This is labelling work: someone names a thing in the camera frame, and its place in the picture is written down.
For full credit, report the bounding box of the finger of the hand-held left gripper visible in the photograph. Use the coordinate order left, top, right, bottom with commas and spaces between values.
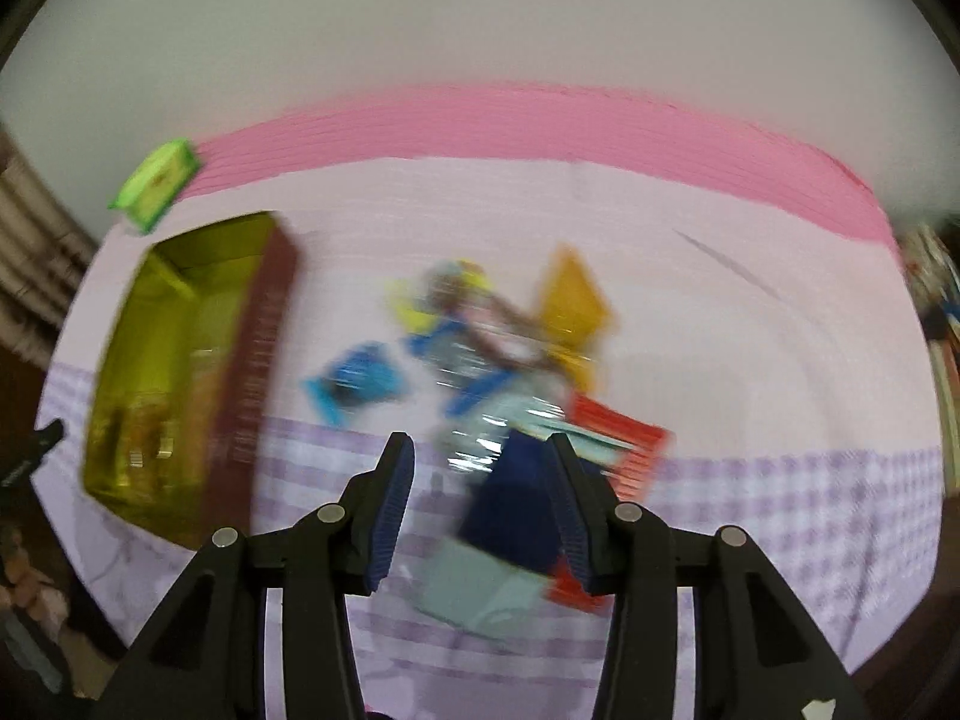
0, 420, 65, 494

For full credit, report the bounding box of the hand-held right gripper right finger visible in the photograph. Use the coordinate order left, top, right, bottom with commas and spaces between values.
547, 433, 875, 720

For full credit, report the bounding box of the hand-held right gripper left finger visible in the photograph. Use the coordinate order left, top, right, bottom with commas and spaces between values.
90, 431, 417, 720

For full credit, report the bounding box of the red snack packet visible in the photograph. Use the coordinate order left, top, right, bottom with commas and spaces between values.
547, 392, 672, 612

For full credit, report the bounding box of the brown candy box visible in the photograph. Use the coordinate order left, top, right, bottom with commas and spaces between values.
81, 211, 301, 550

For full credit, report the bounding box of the orange snack packet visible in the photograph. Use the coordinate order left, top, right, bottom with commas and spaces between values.
536, 244, 620, 398

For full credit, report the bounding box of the dark blue snack packet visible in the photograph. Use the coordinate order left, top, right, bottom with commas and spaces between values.
457, 431, 571, 571

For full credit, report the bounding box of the teal snack packet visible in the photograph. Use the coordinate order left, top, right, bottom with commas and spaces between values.
416, 540, 552, 642

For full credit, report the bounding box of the clear silvery snack packet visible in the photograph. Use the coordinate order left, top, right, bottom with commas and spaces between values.
439, 360, 563, 477

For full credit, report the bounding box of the beige patterned curtain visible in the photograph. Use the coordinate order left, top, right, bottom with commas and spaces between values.
0, 127, 98, 361

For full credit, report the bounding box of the yellow snack packet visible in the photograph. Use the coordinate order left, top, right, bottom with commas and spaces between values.
390, 259, 496, 335

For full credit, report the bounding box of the clear-wrapped brown snack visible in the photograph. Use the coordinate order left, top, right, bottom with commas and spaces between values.
431, 270, 560, 391

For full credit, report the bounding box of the pink checked bedsheet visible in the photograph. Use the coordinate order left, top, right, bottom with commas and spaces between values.
34, 82, 946, 720

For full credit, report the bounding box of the green tissue packet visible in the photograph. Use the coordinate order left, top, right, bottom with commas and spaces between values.
107, 138, 202, 235

